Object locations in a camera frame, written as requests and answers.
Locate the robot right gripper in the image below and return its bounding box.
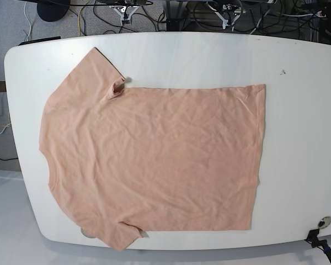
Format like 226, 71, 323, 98
113, 6, 140, 24

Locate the robot left gripper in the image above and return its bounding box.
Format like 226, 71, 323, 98
206, 2, 242, 29

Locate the peach pink T-shirt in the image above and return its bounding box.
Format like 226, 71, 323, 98
39, 48, 265, 251

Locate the black round stand base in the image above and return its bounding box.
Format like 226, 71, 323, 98
37, 0, 71, 22

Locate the yellow floor cable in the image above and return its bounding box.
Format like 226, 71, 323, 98
77, 0, 90, 37

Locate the black metal frame post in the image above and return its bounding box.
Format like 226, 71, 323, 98
162, 1, 188, 31

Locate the silver left cable grommet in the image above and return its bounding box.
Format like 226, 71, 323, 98
81, 228, 95, 239

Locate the silver cable grommet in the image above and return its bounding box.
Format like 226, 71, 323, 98
81, 228, 95, 239
318, 216, 331, 229

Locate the silver right cable grommet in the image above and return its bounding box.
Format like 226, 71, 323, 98
318, 216, 331, 229

